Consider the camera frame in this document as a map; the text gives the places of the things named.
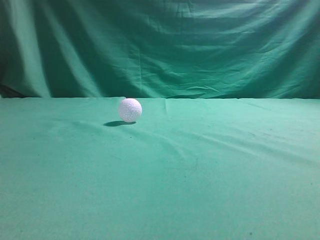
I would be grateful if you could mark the green backdrop curtain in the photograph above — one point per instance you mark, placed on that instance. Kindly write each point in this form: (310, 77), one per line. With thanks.
(208, 49)

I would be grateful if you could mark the white dimpled golf ball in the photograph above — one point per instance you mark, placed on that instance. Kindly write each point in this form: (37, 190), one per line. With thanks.
(129, 110)

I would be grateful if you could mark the green table cloth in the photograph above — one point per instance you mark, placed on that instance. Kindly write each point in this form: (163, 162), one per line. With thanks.
(188, 169)

